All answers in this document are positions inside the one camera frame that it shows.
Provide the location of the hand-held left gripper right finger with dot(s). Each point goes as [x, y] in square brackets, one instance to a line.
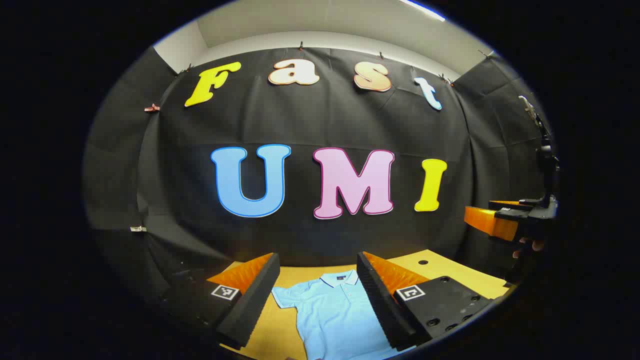
[377, 305]

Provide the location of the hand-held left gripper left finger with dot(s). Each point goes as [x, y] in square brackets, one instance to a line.
[250, 305]

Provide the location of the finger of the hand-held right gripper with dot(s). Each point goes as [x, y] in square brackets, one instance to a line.
[512, 205]
[492, 224]

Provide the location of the light blue T-shirt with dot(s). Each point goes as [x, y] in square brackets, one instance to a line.
[330, 312]

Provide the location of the white clip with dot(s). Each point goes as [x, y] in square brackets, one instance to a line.
[138, 229]

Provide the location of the black backdrop cloth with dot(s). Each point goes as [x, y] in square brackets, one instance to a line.
[300, 125]

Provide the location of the red clip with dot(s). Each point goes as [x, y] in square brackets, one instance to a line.
[151, 108]

